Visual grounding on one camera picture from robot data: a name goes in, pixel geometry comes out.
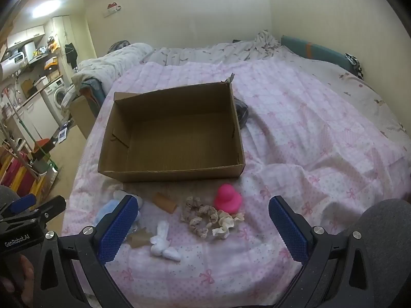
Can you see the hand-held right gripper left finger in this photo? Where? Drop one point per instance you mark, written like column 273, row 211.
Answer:
column 117, row 229

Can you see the leopard print scrunchie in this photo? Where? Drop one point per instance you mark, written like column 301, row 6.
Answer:
column 196, row 219

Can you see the teal mat with orange band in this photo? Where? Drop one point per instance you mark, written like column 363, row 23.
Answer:
column 295, row 43

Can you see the person's right leg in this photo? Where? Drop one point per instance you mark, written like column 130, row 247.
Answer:
column 391, row 218

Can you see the paper sheet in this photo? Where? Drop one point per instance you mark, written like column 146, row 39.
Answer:
column 63, row 135

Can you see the person's left leg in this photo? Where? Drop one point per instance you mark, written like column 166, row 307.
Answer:
column 8, row 195

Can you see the wall hook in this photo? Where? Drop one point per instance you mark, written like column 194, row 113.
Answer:
column 111, row 9

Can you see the dark patterned pillow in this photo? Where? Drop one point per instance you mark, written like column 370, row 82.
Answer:
column 118, row 46

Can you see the white floral duvet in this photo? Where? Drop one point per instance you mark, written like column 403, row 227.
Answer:
column 109, row 65

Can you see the teal cloth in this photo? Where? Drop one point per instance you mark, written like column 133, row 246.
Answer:
column 93, row 89

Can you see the ceiling light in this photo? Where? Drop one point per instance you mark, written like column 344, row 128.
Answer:
column 46, row 8

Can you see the pink rubber duck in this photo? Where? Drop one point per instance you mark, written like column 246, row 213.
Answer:
column 226, row 199

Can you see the person's left hand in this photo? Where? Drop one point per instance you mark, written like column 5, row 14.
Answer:
column 24, row 276

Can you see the dark grey cloth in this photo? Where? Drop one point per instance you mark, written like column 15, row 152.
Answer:
column 242, row 112

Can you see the grey floral bedsheet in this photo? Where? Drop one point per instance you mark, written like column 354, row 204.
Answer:
column 208, row 53

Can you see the person's leg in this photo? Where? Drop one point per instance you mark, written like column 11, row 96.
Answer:
column 8, row 195
column 391, row 218

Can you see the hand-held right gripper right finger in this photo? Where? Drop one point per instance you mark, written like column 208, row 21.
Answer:
column 289, row 229

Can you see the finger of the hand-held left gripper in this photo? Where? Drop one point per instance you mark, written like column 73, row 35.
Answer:
column 22, row 203
column 51, row 210

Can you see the brown cardboard box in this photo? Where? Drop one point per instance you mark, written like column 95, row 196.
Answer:
column 179, row 141

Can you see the light blue fluffy sock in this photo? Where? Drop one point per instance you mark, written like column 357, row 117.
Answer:
column 107, row 210

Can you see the white washing machine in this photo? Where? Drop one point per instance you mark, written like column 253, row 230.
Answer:
column 57, row 98

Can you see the white sock with blue stripe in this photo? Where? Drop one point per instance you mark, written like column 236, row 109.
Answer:
column 119, row 194

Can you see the tall cardboard box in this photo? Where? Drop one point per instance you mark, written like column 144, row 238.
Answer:
column 82, row 118

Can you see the black hanging garment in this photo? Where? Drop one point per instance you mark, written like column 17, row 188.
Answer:
column 71, row 54

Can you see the black white patterned cloth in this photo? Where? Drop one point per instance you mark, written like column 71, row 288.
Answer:
column 354, row 65

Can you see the white upper cabinets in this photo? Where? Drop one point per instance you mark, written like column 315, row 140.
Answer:
column 27, row 35

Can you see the pink bow print blanket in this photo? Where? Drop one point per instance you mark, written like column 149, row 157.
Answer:
column 305, row 134

